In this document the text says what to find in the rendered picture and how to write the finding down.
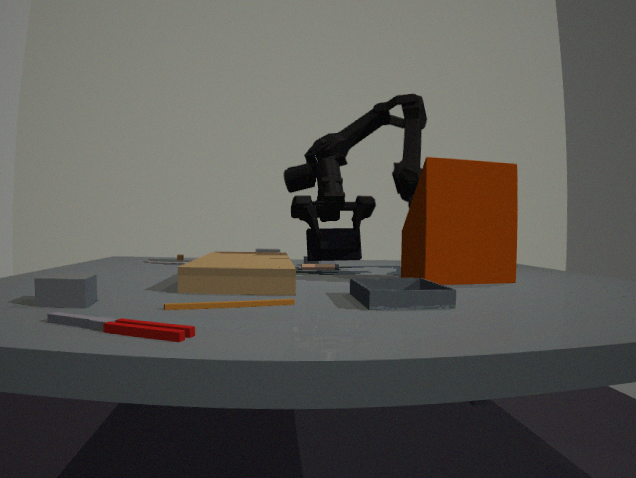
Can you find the orange-brown thin flat bar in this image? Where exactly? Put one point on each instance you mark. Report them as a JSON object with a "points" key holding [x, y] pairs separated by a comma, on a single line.
{"points": [[235, 304]]}

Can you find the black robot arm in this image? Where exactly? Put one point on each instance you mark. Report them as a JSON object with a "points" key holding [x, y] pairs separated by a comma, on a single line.
{"points": [[332, 149]]}

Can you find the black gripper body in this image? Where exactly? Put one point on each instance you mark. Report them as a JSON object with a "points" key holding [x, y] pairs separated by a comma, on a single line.
{"points": [[332, 198]]}

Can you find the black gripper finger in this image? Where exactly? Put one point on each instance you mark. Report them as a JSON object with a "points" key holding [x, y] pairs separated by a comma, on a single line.
{"points": [[359, 214], [309, 215]]}

